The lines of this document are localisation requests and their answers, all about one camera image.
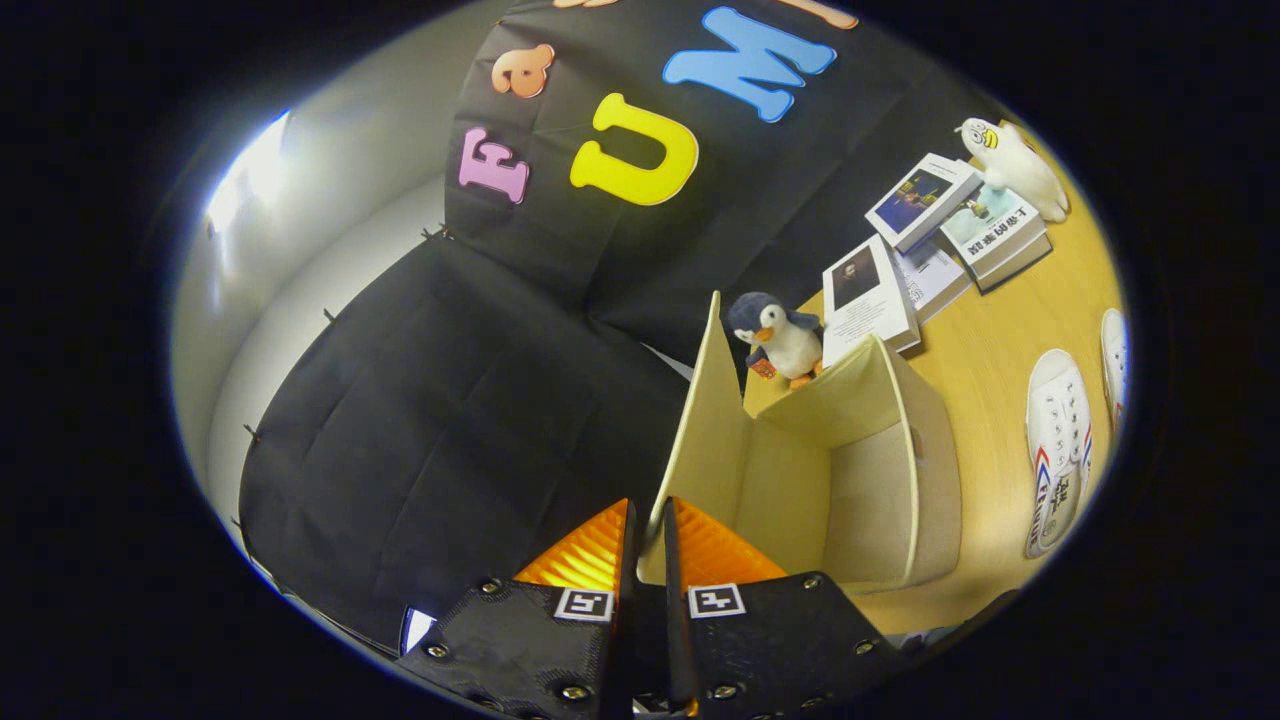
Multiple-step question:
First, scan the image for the beige fabric storage box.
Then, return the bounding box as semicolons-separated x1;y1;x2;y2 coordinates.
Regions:
637;292;963;593

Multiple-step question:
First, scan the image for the grey penguin plush toy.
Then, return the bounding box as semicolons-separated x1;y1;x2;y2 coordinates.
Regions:
727;291;827;391

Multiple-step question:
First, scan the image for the thin white book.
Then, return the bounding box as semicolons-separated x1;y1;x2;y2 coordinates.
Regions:
893;240;973;326

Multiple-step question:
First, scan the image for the white duck plush toy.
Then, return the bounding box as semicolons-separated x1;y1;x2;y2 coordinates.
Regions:
955;118;1071;224

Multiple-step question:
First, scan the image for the white striped canvas shoe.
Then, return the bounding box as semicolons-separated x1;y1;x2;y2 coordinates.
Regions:
1025;348;1094;559
1100;308;1132;433

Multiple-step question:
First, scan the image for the white book with dark portrait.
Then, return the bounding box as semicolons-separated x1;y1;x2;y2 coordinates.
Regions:
822;235;921;367

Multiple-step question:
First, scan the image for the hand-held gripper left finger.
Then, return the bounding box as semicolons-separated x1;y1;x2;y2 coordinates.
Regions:
400;498;637;720

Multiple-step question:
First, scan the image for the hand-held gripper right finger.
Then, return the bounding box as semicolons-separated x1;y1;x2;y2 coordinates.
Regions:
662;497;901;720

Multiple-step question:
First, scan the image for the book with blue cover photo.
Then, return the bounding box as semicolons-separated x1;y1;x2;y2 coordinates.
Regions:
865;153;986;254

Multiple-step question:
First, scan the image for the thick book with teal cover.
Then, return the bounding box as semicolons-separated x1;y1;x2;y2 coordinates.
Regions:
940;185;1048;281

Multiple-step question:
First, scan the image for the black backdrop cloth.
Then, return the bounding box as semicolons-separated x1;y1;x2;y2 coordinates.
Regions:
238;0;1006;656

